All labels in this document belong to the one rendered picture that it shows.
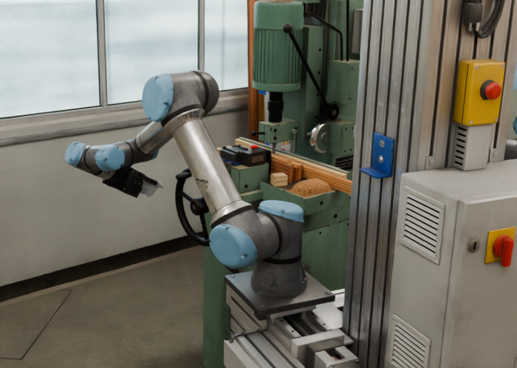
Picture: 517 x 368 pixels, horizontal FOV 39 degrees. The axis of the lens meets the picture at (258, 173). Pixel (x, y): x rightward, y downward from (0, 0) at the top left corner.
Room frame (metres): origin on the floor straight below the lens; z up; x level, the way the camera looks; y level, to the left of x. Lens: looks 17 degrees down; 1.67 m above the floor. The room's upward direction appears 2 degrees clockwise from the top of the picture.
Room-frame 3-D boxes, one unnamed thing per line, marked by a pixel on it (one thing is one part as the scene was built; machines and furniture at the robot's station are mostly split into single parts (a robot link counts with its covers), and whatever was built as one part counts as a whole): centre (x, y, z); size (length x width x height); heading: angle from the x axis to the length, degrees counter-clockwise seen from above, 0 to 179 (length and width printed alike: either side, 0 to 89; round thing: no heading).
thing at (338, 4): (2.83, -0.28, 1.16); 0.22 x 0.22 x 0.72; 40
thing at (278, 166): (2.52, -0.04, 0.93); 0.22 x 0.01 x 0.06; 40
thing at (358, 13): (2.74, -0.39, 1.40); 0.10 x 0.06 x 0.16; 130
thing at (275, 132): (2.65, -0.07, 1.03); 0.14 x 0.07 x 0.09; 130
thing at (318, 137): (2.63, -0.24, 1.02); 0.12 x 0.03 x 0.12; 130
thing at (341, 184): (2.53, -0.15, 0.92); 0.54 x 0.02 x 0.04; 40
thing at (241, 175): (2.48, 0.06, 0.92); 0.15 x 0.13 x 0.09; 40
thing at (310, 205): (2.54, -0.01, 0.87); 0.61 x 0.30 x 0.06; 40
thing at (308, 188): (2.36, -0.18, 0.92); 0.14 x 0.09 x 0.04; 130
